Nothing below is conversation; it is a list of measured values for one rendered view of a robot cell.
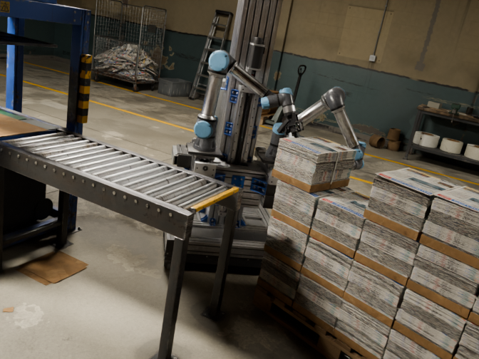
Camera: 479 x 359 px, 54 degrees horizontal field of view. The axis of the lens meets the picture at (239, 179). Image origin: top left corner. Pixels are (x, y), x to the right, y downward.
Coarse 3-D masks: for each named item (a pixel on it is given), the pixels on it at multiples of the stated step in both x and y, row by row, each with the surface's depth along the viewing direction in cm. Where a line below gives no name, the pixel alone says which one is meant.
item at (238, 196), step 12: (72, 132) 298; (108, 144) 288; (132, 156) 277; (144, 156) 277; (168, 168) 267; (180, 168) 267; (216, 180) 258; (240, 192) 250; (228, 204) 254; (240, 204) 255
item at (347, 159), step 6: (312, 138) 281; (318, 138) 283; (330, 144) 274; (336, 144) 277; (342, 150) 264; (348, 150) 267; (354, 150) 271; (342, 156) 264; (348, 156) 268; (354, 156) 272; (342, 162) 266; (348, 162) 270; (342, 168) 268; (348, 168) 272; (336, 174) 267; (342, 174) 271; (348, 174) 276; (336, 180) 269
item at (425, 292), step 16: (320, 240) 252; (352, 256) 239; (304, 272) 261; (384, 272) 226; (272, 288) 281; (336, 288) 247; (416, 288) 215; (288, 304) 273; (448, 304) 205; (320, 320) 257; (384, 320) 228; (336, 336) 250; (416, 336) 217; (368, 352) 237; (432, 352) 213
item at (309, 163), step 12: (288, 144) 261; (300, 144) 259; (312, 144) 267; (276, 156) 268; (288, 156) 262; (300, 156) 255; (312, 156) 249; (324, 156) 251; (276, 168) 269; (288, 168) 263; (300, 168) 257; (312, 168) 251; (324, 168) 256; (300, 180) 258; (312, 180) 253; (324, 180) 261
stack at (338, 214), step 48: (288, 192) 265; (336, 192) 266; (288, 240) 268; (336, 240) 245; (384, 240) 225; (288, 288) 272; (384, 288) 227; (432, 288) 210; (384, 336) 230; (432, 336) 212
